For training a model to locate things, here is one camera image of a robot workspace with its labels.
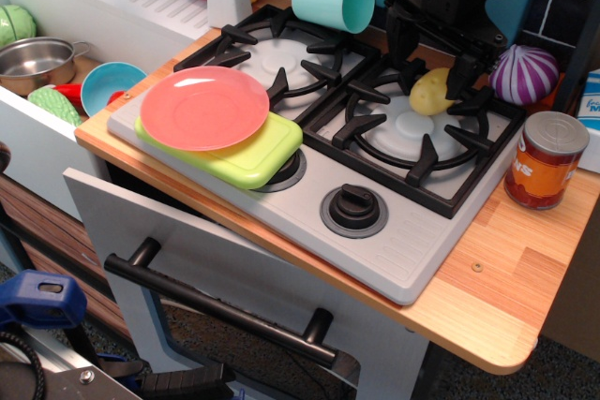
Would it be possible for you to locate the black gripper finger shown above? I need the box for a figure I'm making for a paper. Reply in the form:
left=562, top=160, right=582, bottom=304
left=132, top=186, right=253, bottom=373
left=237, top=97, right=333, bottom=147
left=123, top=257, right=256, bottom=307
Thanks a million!
left=385, top=3, right=422, bottom=69
left=446, top=52, right=486, bottom=100

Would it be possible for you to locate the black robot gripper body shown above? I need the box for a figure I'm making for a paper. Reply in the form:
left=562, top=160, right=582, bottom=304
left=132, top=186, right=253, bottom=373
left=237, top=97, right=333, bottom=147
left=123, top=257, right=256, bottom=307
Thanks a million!
left=385, top=0, right=507, bottom=61

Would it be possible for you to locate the yellow toy potato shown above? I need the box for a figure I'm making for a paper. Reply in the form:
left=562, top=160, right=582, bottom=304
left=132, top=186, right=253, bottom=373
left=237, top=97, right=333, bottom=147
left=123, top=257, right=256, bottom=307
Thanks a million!
left=409, top=67, right=455, bottom=116

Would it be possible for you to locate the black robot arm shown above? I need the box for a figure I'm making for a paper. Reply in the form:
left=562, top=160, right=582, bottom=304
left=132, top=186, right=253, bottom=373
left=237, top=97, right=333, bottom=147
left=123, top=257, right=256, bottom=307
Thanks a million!
left=385, top=0, right=507, bottom=100

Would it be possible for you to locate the pink plastic plate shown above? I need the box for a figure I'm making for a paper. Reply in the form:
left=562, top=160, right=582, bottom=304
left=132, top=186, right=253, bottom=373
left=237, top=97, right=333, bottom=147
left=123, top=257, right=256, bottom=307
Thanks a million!
left=140, top=67, right=270, bottom=151

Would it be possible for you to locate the purple striped toy onion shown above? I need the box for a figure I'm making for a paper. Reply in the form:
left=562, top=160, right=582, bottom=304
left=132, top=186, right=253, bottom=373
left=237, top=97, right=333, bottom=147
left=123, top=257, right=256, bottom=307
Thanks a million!
left=489, top=44, right=560, bottom=106

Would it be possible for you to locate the teal plastic cup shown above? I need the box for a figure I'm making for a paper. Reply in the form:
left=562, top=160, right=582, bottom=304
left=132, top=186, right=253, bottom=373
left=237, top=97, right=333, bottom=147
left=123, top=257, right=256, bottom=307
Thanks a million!
left=292, top=0, right=375, bottom=34

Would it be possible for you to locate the black left burner grate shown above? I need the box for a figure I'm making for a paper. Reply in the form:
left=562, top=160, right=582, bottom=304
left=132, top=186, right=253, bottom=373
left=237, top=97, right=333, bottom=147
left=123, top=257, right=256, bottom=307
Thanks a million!
left=174, top=5, right=381, bottom=125

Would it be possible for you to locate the orange toy soup can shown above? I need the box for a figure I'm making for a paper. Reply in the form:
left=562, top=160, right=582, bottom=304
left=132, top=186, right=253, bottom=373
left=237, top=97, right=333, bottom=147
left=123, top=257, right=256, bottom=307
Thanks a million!
left=504, top=111, right=590, bottom=210

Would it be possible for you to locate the white blue milk carton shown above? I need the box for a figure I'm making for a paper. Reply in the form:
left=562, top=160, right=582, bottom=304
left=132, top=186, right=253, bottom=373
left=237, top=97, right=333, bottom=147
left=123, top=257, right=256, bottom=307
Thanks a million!
left=577, top=69, right=600, bottom=173

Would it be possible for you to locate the grey toy stovetop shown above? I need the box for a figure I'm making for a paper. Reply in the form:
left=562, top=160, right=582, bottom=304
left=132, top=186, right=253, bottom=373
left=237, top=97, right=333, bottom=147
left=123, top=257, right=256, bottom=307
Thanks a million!
left=107, top=2, right=527, bottom=306

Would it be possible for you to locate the black left stove knob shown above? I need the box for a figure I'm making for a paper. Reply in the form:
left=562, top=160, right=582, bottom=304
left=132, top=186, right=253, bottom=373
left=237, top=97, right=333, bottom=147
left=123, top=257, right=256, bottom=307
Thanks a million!
left=255, top=150, right=307, bottom=193

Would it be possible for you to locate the black stove knob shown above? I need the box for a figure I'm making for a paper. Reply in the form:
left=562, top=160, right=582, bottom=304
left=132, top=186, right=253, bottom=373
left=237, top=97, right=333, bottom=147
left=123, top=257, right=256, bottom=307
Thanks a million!
left=255, top=150, right=307, bottom=193
left=320, top=184, right=389, bottom=239

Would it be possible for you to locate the black right stove knob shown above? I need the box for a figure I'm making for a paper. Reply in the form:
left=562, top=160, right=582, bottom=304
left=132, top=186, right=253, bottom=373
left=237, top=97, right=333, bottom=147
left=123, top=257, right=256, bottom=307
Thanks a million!
left=320, top=184, right=389, bottom=239

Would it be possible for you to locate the lime green cutting board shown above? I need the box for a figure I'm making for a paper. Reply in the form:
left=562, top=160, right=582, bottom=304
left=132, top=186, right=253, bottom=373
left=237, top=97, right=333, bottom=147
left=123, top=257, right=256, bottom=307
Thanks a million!
left=134, top=112, right=303, bottom=189

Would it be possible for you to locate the white toy sink unit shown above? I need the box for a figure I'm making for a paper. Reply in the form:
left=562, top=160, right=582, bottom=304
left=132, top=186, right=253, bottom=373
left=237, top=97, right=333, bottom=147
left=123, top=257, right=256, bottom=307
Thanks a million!
left=1, top=0, right=208, bottom=217

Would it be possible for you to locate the blue plastic bowl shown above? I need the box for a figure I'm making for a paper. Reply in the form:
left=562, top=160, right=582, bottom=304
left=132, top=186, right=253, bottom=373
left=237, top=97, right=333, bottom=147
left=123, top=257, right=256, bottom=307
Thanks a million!
left=81, top=62, right=146, bottom=116

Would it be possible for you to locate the red toy pepper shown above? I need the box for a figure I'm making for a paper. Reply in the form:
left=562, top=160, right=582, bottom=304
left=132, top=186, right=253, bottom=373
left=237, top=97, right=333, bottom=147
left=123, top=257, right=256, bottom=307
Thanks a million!
left=53, top=83, right=83, bottom=108

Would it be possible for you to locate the white oven door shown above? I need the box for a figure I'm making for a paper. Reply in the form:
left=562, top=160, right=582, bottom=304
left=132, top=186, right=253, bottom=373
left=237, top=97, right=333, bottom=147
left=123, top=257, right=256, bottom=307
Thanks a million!
left=64, top=169, right=428, bottom=399

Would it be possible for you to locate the green toy cucumber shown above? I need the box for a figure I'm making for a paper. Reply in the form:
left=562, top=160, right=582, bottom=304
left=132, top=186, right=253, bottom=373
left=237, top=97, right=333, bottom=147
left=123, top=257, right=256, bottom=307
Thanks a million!
left=27, top=87, right=83, bottom=126

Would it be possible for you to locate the small steel pot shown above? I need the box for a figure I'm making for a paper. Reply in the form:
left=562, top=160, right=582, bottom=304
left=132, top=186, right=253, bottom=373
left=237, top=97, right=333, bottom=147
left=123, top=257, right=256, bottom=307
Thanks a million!
left=1, top=37, right=91, bottom=96

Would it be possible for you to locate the green toy cabbage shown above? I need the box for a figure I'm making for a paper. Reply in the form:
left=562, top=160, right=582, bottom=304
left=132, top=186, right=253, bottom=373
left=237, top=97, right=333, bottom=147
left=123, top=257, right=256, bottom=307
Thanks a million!
left=1, top=5, right=37, bottom=47

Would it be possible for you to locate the blue clamp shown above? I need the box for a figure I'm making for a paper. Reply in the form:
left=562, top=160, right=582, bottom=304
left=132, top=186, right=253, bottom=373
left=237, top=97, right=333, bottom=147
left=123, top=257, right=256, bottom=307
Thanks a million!
left=1, top=270, right=87, bottom=329

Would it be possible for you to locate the black oven door handle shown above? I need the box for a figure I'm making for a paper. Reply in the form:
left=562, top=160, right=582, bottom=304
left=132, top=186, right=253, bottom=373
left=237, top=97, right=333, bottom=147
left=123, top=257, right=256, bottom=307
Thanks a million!
left=104, top=237, right=339, bottom=369

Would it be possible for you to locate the black clamp handle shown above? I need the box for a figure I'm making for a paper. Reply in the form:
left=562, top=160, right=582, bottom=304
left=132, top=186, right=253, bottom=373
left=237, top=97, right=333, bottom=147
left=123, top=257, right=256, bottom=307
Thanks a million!
left=135, top=363, right=235, bottom=399

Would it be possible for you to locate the aluminium bracket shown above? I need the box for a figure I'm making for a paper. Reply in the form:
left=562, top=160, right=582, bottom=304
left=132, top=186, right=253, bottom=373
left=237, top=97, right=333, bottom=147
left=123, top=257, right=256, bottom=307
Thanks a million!
left=45, top=366, right=139, bottom=400

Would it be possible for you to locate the black braided cable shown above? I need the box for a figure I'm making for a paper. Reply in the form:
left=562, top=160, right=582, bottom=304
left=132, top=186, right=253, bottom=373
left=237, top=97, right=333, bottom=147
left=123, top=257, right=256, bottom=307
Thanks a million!
left=0, top=330, right=47, bottom=400

